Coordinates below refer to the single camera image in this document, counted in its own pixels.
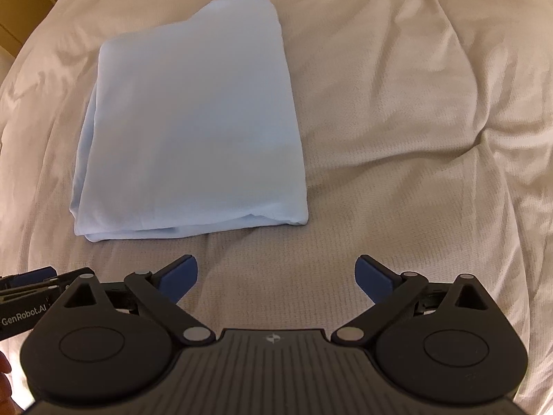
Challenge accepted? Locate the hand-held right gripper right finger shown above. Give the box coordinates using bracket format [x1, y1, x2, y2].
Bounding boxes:
[330, 254, 505, 348]

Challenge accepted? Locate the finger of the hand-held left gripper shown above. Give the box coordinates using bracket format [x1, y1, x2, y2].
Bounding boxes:
[0, 267, 58, 288]
[0, 270, 93, 302]

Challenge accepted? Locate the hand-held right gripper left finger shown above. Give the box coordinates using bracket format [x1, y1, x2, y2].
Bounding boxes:
[48, 254, 217, 347]

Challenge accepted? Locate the light blue t-shirt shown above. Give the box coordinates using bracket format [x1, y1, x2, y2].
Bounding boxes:
[71, 0, 310, 243]

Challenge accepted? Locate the person's left hand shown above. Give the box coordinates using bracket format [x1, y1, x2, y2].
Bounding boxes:
[0, 349, 13, 412]

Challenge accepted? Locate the light grey bedspread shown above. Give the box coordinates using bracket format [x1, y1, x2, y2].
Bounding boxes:
[0, 0, 553, 415]

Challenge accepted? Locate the wooden cabinet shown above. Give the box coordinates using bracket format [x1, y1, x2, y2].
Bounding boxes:
[0, 0, 66, 58]

